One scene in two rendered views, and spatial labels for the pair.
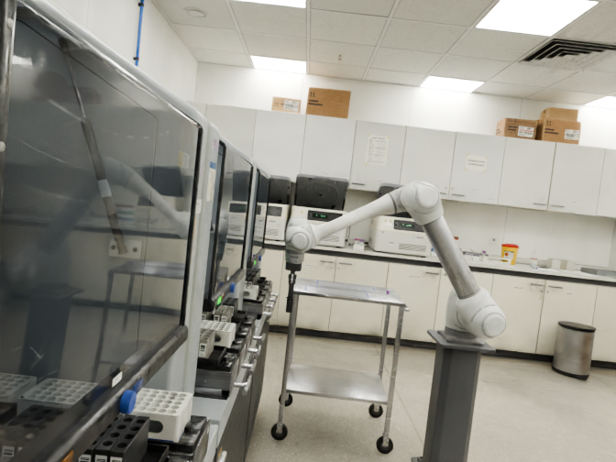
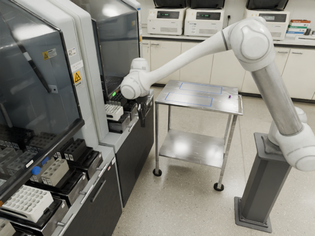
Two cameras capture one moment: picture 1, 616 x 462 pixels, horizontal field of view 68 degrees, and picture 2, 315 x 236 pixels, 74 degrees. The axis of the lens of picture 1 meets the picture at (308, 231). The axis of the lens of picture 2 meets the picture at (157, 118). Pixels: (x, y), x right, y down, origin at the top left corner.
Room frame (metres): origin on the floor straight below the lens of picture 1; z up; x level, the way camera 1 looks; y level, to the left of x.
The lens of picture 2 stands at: (1.06, -0.35, 1.54)
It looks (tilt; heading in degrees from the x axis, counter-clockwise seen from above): 32 degrees down; 16
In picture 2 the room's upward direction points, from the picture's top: straight up
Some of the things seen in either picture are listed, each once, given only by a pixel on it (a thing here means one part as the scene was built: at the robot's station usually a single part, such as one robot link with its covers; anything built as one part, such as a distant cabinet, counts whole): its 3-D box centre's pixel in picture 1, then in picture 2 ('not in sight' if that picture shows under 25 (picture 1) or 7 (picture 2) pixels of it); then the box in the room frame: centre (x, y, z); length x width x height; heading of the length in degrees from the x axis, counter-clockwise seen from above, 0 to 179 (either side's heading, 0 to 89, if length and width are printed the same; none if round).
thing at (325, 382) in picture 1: (338, 358); (194, 134); (2.61, -0.26, 0.41); 0.67 x 0.46 x 0.82; 88
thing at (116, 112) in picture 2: (225, 291); (100, 111); (2.12, 0.35, 0.83); 0.30 x 0.10 x 0.06; 90
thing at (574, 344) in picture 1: (574, 348); not in sight; (4.18, -2.57, 0.23); 0.38 x 0.31 x 0.46; 0
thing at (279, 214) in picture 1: (262, 205); (168, 10); (4.72, 0.49, 1.22); 0.62 x 0.56 x 0.64; 179
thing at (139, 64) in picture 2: (297, 233); (139, 72); (2.10, 0.05, 1.14); 0.13 x 0.11 x 0.16; 5
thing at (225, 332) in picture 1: (185, 332); (12, 198); (1.41, 0.35, 0.83); 0.30 x 0.10 x 0.06; 90
